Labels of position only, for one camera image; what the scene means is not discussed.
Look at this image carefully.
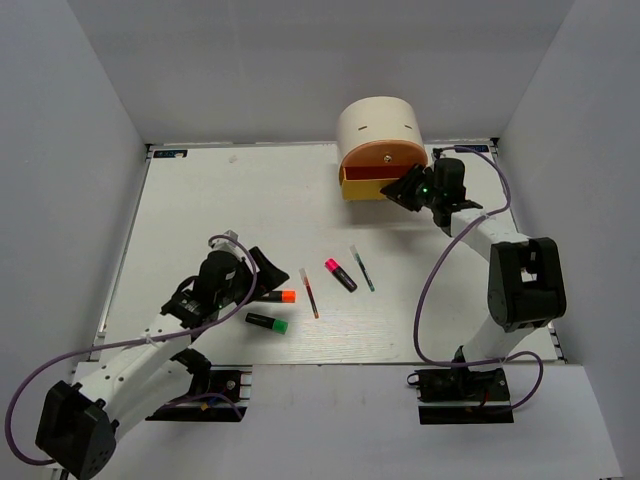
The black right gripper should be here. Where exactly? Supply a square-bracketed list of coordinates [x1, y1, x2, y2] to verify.
[383, 163, 443, 212]

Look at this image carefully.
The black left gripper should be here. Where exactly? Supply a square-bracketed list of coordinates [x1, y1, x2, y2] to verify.
[216, 246, 289, 308]

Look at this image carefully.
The orange cap black highlighter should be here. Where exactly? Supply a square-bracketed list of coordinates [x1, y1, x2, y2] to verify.
[258, 290, 296, 303]

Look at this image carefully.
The green cap black highlighter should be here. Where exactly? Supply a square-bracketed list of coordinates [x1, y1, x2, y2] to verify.
[245, 313, 288, 335]

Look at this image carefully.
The cream round drawer cabinet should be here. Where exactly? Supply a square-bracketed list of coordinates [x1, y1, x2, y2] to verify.
[336, 96, 429, 201]

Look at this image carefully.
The pink cap black highlighter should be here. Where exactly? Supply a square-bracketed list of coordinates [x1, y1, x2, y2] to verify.
[325, 258, 357, 293]

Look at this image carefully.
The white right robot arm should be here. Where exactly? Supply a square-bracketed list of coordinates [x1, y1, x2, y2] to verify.
[380, 157, 567, 399]

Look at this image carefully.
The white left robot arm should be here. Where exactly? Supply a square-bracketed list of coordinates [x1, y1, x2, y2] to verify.
[35, 236, 289, 479]

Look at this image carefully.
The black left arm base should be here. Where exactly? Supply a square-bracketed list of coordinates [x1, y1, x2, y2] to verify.
[146, 365, 253, 423]

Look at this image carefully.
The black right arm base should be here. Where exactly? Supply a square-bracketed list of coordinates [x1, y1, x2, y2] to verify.
[407, 368, 514, 425]

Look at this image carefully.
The red ink pen refill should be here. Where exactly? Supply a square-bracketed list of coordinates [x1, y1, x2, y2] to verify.
[299, 268, 320, 319]

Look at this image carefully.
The green ink pen refill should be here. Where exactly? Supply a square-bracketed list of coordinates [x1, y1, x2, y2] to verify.
[350, 245, 375, 292]

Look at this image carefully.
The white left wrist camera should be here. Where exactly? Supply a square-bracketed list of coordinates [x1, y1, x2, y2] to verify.
[208, 230, 244, 257]

